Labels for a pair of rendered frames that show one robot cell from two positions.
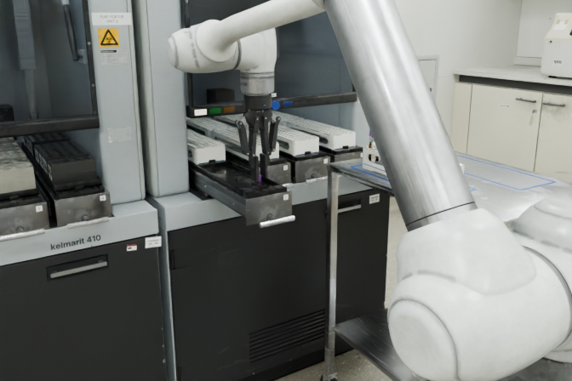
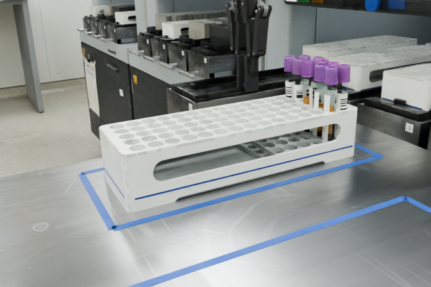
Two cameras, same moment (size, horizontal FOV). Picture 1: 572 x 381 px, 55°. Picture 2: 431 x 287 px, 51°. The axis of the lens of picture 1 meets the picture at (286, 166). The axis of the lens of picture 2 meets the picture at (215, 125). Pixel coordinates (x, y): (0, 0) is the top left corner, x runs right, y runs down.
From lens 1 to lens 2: 1.69 m
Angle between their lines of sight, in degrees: 88
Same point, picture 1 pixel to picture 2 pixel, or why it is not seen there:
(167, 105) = not seen: outside the picture
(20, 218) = (177, 56)
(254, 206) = (171, 100)
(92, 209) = (201, 67)
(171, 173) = (275, 65)
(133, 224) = not seen: hidden behind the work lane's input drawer
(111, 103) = not seen: outside the picture
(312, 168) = (383, 129)
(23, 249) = (177, 79)
